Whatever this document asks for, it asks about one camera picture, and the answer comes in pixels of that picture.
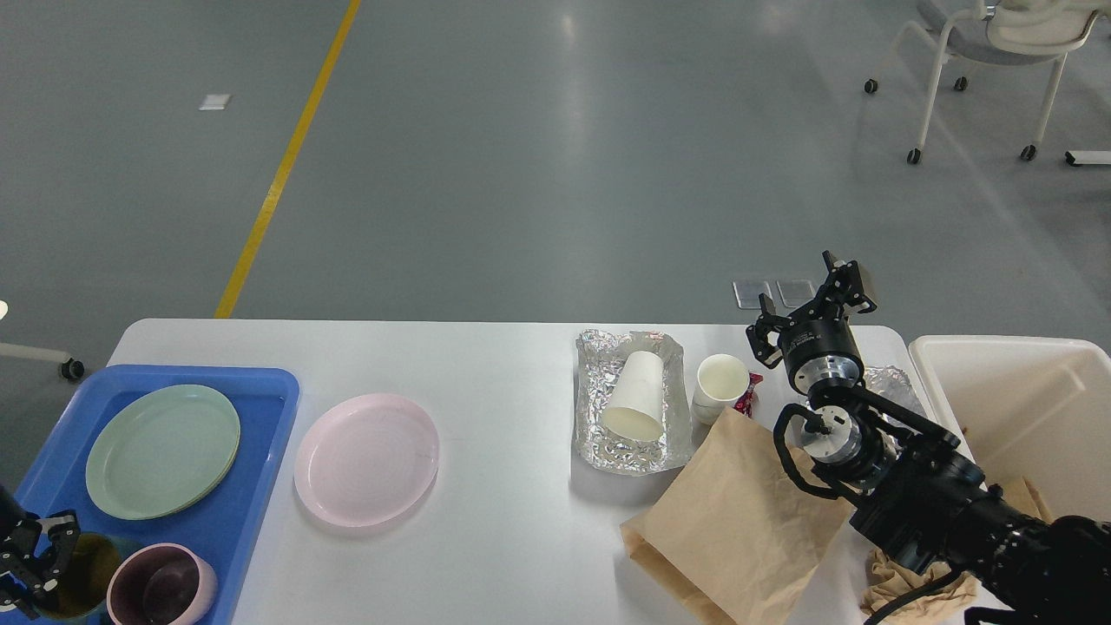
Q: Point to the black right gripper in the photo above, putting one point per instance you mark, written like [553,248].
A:
[822,351]

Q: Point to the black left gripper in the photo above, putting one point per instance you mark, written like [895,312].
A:
[50,550]

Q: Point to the dark teal mug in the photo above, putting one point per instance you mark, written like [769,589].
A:
[80,596]

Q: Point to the crushed red soda can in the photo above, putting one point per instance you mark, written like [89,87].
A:
[744,404]

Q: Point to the pink plate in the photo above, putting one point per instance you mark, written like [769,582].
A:
[367,461]

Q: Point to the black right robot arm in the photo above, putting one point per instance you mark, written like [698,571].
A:
[915,496]

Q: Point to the grey floor socket plate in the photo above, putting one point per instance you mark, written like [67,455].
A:
[795,293]
[749,294]

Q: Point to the blue plastic tray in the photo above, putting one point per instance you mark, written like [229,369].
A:
[223,526]

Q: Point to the crumpled foil piece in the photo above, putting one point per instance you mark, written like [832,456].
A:
[889,382]

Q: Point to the white paper cup upright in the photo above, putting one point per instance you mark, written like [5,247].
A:
[721,381]

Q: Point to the pink ribbed mug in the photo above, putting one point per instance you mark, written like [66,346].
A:
[164,583]

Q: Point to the light green plate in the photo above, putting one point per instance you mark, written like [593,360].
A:
[163,452]

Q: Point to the white paper cup lying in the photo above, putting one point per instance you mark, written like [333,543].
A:
[635,408]

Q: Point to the aluminium foil tray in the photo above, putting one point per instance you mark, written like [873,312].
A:
[602,357]

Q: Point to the brown paper bag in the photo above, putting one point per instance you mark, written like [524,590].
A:
[732,539]

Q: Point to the white plastic bin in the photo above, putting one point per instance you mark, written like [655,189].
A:
[1028,407]

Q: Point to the crumpled brown paper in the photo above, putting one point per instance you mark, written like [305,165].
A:
[886,580]

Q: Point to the white furniture foot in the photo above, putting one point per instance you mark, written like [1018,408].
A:
[1083,158]

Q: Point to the white office chair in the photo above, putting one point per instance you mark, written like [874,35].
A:
[996,34]

